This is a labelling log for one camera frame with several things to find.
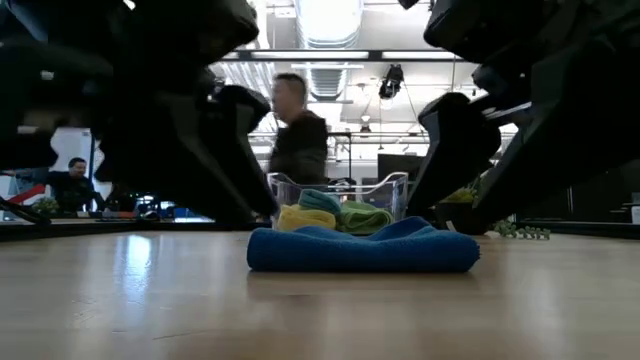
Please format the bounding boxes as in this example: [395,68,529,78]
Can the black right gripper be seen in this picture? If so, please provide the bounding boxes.
[472,29,640,227]

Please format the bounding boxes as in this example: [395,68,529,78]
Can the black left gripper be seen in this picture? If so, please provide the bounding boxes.
[0,39,261,225]

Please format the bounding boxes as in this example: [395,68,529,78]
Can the yellow microfiber towel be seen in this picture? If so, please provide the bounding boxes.
[276,203,337,233]

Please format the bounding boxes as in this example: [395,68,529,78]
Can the teal microfiber towel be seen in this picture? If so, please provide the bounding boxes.
[298,188,343,216]

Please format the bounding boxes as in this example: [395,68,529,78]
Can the green microfiber towel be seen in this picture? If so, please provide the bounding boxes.
[335,199,396,235]

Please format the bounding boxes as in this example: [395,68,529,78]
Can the blue microfiber towel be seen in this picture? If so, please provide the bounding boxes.
[246,215,482,274]

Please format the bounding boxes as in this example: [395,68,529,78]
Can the black computer monitor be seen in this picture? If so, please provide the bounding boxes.
[377,153,426,196]

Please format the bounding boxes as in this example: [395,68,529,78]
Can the clear plastic bin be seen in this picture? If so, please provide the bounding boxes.
[267,172,409,235]

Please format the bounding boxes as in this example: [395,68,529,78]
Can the black partition panels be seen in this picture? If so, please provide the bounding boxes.
[569,159,640,224]

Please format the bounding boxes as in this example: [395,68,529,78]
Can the person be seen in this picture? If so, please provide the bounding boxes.
[47,157,104,214]
[266,72,330,186]

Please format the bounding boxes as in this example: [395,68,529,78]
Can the potted succulent plant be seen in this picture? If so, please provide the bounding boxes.
[433,174,551,241]

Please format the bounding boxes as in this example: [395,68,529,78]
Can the small round green plant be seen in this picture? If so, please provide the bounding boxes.
[32,197,60,216]

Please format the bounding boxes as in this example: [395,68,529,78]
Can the red bar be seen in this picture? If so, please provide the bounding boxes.
[9,183,51,205]

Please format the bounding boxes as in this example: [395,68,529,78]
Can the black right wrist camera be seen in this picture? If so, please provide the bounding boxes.
[418,92,532,151]

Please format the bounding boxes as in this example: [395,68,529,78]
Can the black ceiling-hung camera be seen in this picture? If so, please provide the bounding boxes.
[378,64,405,100]

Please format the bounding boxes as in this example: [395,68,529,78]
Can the silver ceiling air duct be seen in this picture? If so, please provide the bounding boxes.
[294,0,366,101]

